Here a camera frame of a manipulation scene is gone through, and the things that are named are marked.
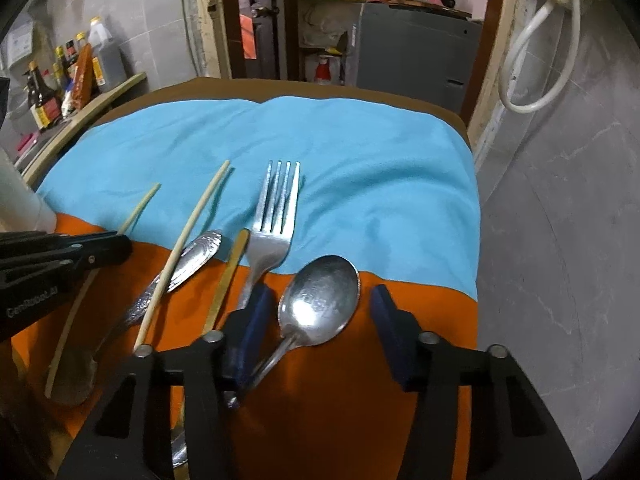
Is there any white utensil holder cup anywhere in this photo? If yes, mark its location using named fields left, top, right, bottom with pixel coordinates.
left=0, top=151, right=56, bottom=233

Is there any grey refrigerator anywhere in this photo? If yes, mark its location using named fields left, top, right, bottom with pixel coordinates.
left=345, top=3, right=482, bottom=113

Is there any large steel spoon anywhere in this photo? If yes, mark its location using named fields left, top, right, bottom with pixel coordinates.
left=226, top=255, right=360, bottom=408

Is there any orange chili powder packet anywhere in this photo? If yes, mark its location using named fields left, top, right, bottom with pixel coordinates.
left=72, top=44, right=93, bottom=110

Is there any pale wooden chopstick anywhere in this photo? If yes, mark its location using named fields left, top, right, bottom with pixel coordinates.
left=132, top=159, right=231, bottom=352

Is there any patterned-handle steel spoon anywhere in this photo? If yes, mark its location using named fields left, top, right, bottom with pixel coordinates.
left=44, top=230, right=222, bottom=406

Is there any gold long-handled spoon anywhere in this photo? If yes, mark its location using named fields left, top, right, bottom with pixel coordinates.
left=171, top=229, right=250, bottom=468

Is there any steel fork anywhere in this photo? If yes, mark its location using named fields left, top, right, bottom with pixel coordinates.
left=236, top=160, right=300, bottom=310

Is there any dark sauce bottle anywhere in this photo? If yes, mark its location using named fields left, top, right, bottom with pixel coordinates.
left=28, top=61, right=62, bottom=131

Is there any white hose loop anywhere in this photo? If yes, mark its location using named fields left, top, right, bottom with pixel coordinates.
left=497, top=0, right=584, bottom=115

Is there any brown stool top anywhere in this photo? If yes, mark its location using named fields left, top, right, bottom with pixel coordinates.
left=94, top=77, right=471, bottom=146

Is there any blue and orange cloth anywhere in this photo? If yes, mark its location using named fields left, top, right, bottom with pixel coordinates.
left=38, top=96, right=480, bottom=479

